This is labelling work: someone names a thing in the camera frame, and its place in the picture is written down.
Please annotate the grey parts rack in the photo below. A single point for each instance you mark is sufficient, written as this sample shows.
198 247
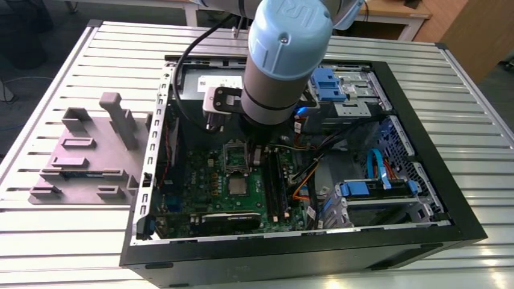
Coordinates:
92 144

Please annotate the hard disk in blue carrier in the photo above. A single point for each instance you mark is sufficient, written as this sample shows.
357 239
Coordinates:
357 188

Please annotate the black office chair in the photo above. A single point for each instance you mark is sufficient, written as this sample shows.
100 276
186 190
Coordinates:
28 51

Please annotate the silver topped CPU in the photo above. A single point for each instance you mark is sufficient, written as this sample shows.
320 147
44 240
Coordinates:
239 185

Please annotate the CPU socket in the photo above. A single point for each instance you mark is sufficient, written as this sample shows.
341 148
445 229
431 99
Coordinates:
240 196

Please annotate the wooden cabinet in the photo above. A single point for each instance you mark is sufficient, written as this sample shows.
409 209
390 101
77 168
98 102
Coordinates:
474 36

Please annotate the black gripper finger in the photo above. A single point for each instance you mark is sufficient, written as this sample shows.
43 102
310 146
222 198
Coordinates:
259 156

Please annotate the blue plastic drive latch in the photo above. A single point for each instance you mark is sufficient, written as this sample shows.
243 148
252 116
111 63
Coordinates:
328 87

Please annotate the green Dell motherboard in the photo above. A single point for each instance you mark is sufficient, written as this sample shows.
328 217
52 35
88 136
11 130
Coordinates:
200 186

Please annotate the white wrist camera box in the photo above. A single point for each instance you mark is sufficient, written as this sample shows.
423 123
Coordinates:
207 103

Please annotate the black graphics card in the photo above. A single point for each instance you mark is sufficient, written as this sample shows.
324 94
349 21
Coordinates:
228 219

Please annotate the grey metal drive cage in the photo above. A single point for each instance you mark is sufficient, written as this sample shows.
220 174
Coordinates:
357 111

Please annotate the black RAM slot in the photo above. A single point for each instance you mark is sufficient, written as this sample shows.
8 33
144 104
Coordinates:
271 186

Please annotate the grey metal disk bay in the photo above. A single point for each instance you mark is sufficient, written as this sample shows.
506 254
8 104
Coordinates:
381 204

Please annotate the black PC case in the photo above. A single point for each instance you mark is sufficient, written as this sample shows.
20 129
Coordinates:
280 265

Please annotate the cream four-pin power connector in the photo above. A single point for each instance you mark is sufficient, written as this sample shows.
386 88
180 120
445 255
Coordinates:
210 162

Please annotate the grey power supply unit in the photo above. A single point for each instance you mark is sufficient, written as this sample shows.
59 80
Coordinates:
188 81

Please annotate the black case fan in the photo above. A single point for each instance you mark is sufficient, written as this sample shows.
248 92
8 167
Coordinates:
170 156

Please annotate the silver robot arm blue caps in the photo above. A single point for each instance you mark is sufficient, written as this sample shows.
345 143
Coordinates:
280 60

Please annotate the RAM stick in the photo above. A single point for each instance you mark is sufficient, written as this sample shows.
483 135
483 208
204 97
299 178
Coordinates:
80 174

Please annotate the wooden desk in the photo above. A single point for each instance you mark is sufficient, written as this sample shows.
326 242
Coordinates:
393 12

